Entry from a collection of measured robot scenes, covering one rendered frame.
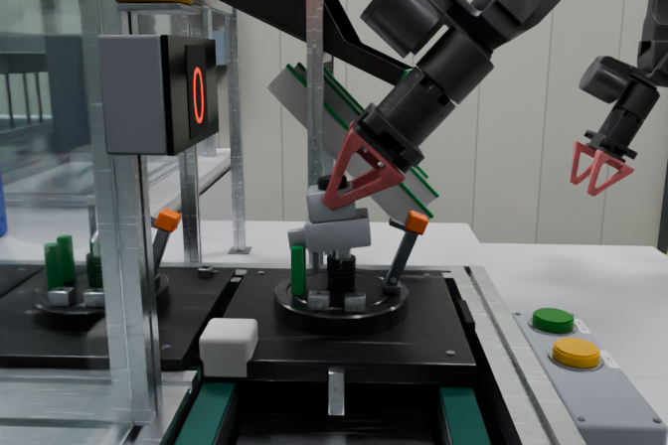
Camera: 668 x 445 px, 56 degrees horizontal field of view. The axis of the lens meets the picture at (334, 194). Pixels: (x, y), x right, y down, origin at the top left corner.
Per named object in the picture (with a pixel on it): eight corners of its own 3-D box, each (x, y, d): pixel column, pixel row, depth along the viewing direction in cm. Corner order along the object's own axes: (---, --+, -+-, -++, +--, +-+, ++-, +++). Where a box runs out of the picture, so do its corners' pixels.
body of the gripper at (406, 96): (359, 125, 56) (416, 63, 55) (359, 114, 66) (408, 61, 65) (412, 173, 57) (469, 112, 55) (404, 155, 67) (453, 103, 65)
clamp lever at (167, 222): (160, 277, 67) (182, 214, 65) (154, 284, 65) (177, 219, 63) (128, 264, 67) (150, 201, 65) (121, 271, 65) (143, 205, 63)
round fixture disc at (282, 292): (404, 284, 72) (404, 267, 72) (414, 338, 58) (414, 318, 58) (282, 282, 73) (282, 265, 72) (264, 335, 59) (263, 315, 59)
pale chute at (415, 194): (417, 214, 97) (439, 195, 96) (409, 237, 84) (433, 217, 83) (292, 82, 97) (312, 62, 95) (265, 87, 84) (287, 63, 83)
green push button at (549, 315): (565, 325, 65) (567, 307, 65) (578, 342, 62) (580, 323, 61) (527, 324, 66) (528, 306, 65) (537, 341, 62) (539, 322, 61)
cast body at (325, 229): (371, 233, 66) (363, 169, 64) (371, 246, 62) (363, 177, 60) (292, 242, 67) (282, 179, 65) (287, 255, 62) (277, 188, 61)
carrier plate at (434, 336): (440, 285, 77) (441, 269, 77) (475, 385, 54) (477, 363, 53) (248, 282, 78) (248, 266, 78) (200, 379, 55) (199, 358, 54)
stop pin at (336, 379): (344, 408, 55) (344, 367, 54) (344, 415, 54) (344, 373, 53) (328, 407, 55) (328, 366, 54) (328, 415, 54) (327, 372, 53)
